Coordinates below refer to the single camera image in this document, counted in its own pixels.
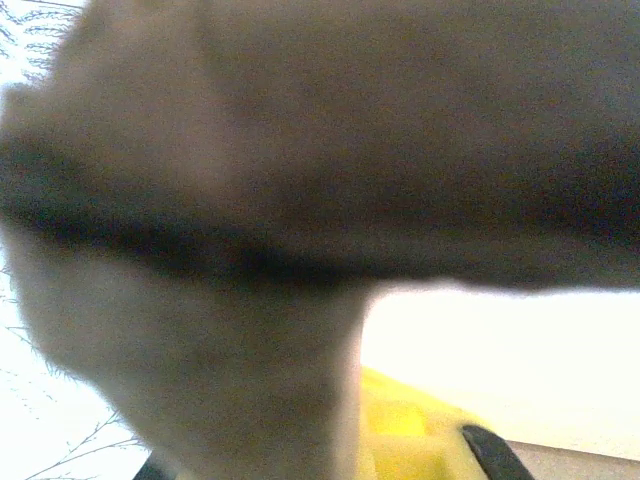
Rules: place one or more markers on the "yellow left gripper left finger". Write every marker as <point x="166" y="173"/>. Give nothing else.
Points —
<point x="149" y="472"/>

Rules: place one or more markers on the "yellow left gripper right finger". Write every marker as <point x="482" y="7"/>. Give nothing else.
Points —
<point x="415" y="430"/>

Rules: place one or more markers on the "brown cardboard box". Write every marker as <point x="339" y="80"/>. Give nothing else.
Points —
<point x="300" y="150"/>

